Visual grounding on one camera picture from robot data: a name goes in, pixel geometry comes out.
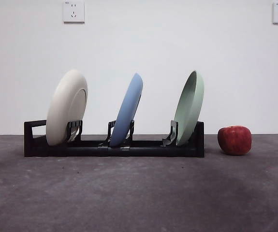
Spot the blue plate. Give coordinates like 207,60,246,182
109,72,144,147

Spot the red apple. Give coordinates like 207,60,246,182
217,125,252,156

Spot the black plate rack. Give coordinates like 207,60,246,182
24,119,205,158

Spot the green plate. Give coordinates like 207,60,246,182
174,70,205,146

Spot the cream plate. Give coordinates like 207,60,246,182
45,69,88,146

